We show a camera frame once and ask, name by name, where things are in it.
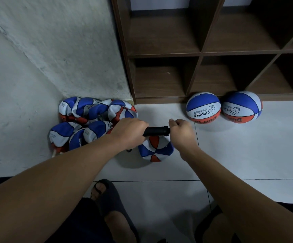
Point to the person's right hand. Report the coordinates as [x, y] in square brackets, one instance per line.
[184, 139]

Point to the person's left forearm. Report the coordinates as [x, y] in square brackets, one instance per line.
[40, 194]

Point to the brown wooden cubby shelf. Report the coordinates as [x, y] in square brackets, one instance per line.
[161, 38]

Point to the person's right forearm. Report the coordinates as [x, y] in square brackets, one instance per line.
[245, 202]

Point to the black sandal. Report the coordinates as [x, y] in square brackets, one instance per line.
[204, 220]
[111, 200]

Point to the person's left hand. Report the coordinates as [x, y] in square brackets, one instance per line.
[130, 134]

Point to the person's left foot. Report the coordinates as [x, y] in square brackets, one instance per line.
[118, 225]

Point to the black hand pump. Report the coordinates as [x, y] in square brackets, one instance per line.
[156, 131]

